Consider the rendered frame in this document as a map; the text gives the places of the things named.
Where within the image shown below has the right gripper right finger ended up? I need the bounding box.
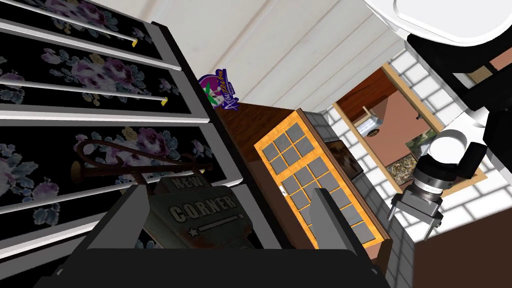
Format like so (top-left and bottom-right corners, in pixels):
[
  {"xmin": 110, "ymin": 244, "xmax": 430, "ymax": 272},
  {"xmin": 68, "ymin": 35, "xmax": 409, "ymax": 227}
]
[{"xmin": 311, "ymin": 187, "xmax": 364, "ymax": 251}]

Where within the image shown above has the white bar drawer handle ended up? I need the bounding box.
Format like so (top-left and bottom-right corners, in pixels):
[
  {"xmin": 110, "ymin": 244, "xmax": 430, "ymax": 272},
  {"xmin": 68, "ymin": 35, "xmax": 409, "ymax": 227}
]
[
  {"xmin": 0, "ymin": 168, "xmax": 206, "ymax": 215},
  {"xmin": 11, "ymin": 0, "xmax": 139, "ymax": 48},
  {"xmin": 0, "ymin": 77, "xmax": 169, "ymax": 107}
]

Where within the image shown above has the orange door with glass panes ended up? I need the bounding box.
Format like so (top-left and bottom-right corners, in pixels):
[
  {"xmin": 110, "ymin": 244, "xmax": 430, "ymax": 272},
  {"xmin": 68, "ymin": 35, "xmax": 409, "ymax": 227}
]
[{"xmin": 253, "ymin": 108, "xmax": 392, "ymax": 251}]

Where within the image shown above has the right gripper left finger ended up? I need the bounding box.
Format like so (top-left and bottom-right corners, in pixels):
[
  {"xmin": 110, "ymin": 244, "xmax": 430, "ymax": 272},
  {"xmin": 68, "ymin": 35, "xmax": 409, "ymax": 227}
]
[{"xmin": 85, "ymin": 184, "xmax": 151, "ymax": 250}]

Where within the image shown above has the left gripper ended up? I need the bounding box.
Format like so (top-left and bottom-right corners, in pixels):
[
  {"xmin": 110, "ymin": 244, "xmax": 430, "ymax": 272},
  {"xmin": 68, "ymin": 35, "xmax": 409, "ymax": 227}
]
[{"xmin": 386, "ymin": 187, "xmax": 445, "ymax": 242}]

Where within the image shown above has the dark brown wall picture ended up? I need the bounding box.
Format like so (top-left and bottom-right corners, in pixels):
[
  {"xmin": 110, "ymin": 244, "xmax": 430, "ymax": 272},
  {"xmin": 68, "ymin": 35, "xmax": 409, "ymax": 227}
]
[{"xmin": 323, "ymin": 137, "xmax": 366, "ymax": 182}]

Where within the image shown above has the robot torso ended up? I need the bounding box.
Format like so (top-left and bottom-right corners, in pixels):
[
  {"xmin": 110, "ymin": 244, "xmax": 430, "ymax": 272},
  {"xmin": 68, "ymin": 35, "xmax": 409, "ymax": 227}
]
[{"xmin": 361, "ymin": 0, "xmax": 512, "ymax": 48}]

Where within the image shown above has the grey cabinet with floral drawers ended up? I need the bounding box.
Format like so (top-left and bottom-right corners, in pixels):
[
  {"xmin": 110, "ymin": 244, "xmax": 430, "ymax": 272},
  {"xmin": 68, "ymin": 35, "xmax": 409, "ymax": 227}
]
[{"xmin": 0, "ymin": 0, "xmax": 295, "ymax": 283}]

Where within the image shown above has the rusty hanging metal sign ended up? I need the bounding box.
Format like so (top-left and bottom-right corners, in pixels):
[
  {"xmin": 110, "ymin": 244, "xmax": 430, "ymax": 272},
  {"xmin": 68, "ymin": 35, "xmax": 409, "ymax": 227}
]
[{"xmin": 70, "ymin": 139, "xmax": 258, "ymax": 250}]

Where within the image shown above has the silver range hood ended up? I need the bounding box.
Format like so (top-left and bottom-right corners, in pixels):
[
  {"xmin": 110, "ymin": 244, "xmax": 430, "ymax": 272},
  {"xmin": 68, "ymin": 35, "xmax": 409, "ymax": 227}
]
[{"xmin": 353, "ymin": 111, "xmax": 386, "ymax": 138}]

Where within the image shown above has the purple wall sticker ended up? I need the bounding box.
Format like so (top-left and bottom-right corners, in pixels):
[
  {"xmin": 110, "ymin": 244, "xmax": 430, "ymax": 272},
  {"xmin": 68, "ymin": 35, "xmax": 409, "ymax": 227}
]
[{"xmin": 198, "ymin": 68, "xmax": 241, "ymax": 112}]

